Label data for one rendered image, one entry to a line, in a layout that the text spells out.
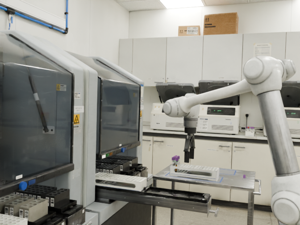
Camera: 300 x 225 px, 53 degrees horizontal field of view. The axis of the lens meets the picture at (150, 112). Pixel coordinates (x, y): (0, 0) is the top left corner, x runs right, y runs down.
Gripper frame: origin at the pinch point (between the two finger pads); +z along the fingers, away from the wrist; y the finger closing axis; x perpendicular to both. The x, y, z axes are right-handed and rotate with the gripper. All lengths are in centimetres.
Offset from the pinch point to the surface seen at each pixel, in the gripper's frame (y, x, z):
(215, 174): -5.1, -17.4, 6.7
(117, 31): 207, 161, -134
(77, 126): -65, 39, -23
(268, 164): 194, -51, 35
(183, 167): -4.5, 2.6, 4.7
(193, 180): -10.0, -5.1, 10.9
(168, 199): -43.8, 0.0, 12.7
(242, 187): -11.1, -33.4, 11.1
